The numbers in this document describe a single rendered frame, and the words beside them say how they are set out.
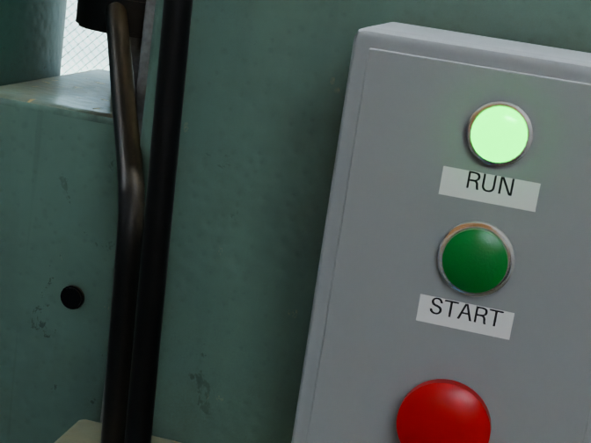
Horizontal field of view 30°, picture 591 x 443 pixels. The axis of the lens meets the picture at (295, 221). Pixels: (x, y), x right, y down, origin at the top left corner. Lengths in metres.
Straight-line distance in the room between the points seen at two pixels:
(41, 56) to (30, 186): 0.09
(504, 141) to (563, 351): 0.07
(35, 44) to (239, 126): 0.17
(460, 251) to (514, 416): 0.06
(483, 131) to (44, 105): 0.22
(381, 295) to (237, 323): 0.10
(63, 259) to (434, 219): 0.21
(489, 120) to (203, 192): 0.14
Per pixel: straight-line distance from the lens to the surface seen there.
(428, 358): 0.36
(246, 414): 0.45
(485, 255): 0.34
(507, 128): 0.34
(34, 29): 0.56
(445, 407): 0.36
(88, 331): 0.51
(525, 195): 0.35
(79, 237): 0.50
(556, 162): 0.34
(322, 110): 0.41
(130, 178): 0.42
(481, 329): 0.36
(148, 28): 0.47
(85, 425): 0.47
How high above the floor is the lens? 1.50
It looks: 14 degrees down
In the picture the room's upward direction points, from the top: 8 degrees clockwise
